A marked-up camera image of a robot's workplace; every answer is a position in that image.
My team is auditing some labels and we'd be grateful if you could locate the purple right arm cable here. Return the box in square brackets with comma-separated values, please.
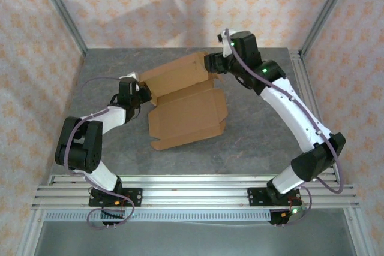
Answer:
[224, 28, 344, 227]

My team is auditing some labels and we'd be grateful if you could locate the aluminium frame leg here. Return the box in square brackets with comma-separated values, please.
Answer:
[17, 207, 46, 256]
[343, 207, 372, 256]

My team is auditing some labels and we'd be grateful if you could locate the aluminium mounting rail beam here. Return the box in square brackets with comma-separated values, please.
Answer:
[31, 173, 361, 210]

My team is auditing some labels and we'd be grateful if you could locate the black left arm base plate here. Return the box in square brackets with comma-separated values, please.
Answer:
[89, 188, 143, 208]

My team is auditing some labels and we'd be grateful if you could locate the aluminium side rail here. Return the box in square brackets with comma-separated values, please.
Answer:
[289, 49, 342, 185]

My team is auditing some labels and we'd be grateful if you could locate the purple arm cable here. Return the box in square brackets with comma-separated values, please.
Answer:
[224, 28, 344, 227]
[61, 76, 136, 230]

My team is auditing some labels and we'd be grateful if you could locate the aluminium frame post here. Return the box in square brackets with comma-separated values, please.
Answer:
[299, 0, 357, 58]
[31, 0, 88, 58]

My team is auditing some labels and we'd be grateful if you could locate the brown cardboard box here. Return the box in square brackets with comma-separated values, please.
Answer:
[139, 52, 229, 152]

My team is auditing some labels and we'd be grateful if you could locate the slotted grey cable duct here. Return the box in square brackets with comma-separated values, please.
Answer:
[44, 210, 272, 222]

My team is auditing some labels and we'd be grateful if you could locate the black terminal block with wires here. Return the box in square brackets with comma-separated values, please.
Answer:
[269, 206, 307, 227]
[100, 207, 127, 227]

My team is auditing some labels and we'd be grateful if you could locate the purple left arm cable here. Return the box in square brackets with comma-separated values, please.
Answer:
[61, 76, 136, 230]

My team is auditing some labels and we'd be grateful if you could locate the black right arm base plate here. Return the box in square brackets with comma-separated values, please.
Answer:
[247, 187, 301, 208]

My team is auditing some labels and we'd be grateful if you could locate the grey metal sheet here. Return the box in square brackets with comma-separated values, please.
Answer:
[32, 219, 358, 256]

